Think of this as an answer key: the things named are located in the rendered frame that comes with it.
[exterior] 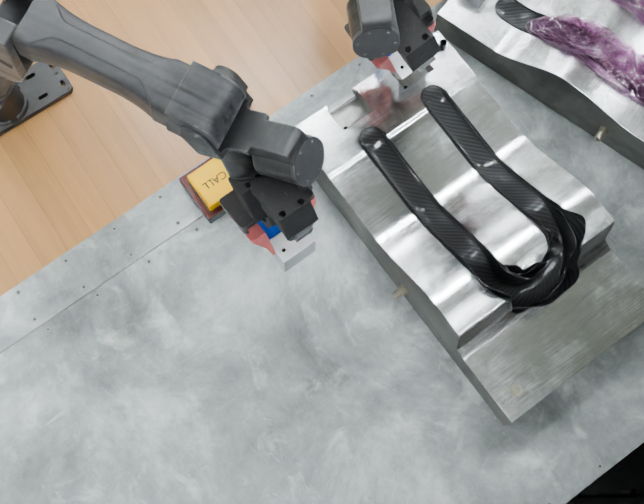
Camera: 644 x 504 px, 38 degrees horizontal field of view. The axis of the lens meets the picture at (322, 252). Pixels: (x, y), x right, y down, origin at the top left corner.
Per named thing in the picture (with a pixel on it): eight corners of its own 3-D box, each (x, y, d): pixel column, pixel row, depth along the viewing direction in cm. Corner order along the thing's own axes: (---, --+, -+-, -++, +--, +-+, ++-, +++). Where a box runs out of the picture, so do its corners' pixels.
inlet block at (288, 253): (228, 196, 126) (225, 183, 121) (259, 175, 127) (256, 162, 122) (285, 272, 124) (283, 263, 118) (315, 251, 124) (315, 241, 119)
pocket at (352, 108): (324, 117, 135) (324, 106, 131) (353, 97, 136) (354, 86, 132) (342, 141, 134) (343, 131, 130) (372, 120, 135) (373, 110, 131)
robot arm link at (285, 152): (337, 138, 105) (293, 79, 95) (304, 203, 103) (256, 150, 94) (257, 119, 111) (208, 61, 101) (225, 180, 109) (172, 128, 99)
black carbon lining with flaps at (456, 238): (351, 143, 132) (352, 116, 123) (440, 82, 134) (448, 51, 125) (504, 339, 124) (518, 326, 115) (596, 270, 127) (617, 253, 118)
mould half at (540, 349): (294, 152, 139) (290, 116, 126) (431, 58, 143) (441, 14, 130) (503, 426, 128) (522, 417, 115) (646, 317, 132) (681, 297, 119)
